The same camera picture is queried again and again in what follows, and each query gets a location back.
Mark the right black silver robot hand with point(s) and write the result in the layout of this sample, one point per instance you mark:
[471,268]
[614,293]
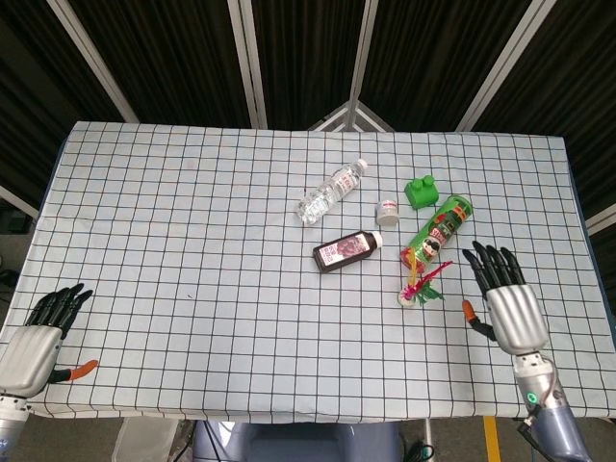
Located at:
[517,317]

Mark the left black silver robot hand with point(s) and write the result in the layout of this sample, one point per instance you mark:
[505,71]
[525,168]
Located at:
[29,356]

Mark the colourful feather shuttlecock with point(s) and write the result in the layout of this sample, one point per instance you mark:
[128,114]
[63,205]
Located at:
[408,297]

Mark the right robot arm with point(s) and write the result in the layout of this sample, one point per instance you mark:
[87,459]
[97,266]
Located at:
[553,423]

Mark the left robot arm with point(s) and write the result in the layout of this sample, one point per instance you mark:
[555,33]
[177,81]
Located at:
[9,423]

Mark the green Pringles can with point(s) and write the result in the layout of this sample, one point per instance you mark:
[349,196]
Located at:
[440,231]

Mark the green toy building block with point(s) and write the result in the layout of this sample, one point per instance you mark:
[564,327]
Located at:
[421,195]

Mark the small white jar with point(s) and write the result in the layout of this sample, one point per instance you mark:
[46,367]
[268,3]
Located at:
[387,214]

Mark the white black grid tablecloth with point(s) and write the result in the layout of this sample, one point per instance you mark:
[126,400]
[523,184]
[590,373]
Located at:
[192,289]

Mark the dark grape juice bottle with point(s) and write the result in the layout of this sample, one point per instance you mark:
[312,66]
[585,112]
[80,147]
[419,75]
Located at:
[344,250]

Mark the clear plastic water bottle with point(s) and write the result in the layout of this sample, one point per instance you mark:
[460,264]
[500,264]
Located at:
[327,195]

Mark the blue grey robot torso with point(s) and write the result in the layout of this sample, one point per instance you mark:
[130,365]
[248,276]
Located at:
[289,443]

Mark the white aluminium partition post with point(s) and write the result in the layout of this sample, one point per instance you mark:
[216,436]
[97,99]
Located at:
[501,65]
[363,48]
[94,60]

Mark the white triangular frame foot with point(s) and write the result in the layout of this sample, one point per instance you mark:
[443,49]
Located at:
[353,113]

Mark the double white partition post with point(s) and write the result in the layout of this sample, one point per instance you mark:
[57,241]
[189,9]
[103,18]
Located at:
[248,62]

